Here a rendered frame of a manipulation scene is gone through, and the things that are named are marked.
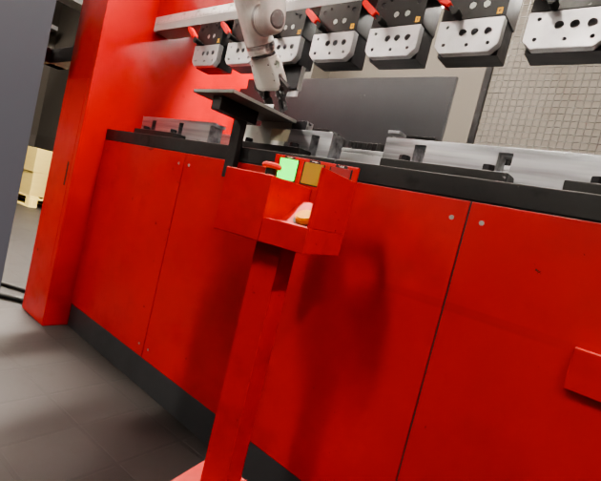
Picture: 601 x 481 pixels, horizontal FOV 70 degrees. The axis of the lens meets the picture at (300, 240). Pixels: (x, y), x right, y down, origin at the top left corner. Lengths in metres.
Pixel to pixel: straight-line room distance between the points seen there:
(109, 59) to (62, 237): 0.76
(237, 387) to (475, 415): 0.45
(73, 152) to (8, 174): 1.18
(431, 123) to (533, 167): 0.77
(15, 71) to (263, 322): 0.59
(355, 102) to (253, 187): 1.20
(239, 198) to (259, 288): 0.17
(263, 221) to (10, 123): 0.44
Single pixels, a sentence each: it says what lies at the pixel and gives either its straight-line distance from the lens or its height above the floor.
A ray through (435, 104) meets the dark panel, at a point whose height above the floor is 1.23.
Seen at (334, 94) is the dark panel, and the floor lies 1.26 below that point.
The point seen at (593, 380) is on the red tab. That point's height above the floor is 0.58.
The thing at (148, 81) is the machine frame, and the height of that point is 1.13.
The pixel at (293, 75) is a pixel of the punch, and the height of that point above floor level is 1.14.
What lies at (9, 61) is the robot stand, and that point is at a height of 0.85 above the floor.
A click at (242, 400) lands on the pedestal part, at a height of 0.35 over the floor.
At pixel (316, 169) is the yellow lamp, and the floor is 0.82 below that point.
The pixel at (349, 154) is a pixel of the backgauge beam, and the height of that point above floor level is 0.96.
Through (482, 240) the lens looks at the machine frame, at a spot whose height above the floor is 0.76.
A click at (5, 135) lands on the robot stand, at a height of 0.74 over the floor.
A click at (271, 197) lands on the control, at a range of 0.78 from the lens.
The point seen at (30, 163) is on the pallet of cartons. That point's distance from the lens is 6.17.
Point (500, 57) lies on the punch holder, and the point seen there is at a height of 1.18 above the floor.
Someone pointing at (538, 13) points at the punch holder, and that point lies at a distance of 1.13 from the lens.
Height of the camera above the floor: 0.73
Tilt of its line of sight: 4 degrees down
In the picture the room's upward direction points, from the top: 14 degrees clockwise
